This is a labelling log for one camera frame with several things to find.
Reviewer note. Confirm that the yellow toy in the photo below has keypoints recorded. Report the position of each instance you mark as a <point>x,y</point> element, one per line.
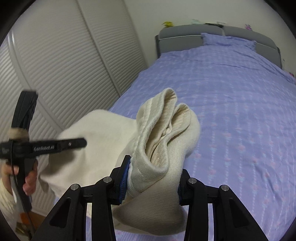
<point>168,24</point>

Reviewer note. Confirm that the blue floral duvet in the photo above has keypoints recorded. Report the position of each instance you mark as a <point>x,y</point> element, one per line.
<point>231,115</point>

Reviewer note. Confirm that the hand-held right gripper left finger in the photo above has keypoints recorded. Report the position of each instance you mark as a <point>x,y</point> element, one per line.
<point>123,183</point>

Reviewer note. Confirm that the blue floral pillow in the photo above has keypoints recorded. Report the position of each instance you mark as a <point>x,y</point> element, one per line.
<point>226,40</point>

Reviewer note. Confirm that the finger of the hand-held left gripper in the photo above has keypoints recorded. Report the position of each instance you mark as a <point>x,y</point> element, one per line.
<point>74,143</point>
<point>24,109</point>

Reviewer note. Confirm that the person's left hand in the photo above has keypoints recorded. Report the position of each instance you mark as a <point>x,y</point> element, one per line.
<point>30,183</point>

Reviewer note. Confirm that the small white trinket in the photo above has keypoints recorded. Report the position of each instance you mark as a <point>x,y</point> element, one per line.
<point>196,21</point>

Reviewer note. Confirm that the flat black object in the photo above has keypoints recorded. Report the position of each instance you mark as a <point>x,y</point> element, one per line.
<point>214,23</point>

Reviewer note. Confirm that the grey padded headboard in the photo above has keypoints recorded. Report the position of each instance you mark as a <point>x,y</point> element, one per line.
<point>178,44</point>

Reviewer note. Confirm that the purple toy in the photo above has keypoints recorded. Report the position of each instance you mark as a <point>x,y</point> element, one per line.
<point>248,26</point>

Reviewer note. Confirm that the person's left forearm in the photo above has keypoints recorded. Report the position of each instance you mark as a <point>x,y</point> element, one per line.
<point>5,201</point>

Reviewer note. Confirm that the cream pants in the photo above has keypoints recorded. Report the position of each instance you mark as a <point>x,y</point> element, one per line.
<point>92,139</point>

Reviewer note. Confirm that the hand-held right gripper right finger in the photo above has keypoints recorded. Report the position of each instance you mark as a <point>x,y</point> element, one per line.
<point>183,185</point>

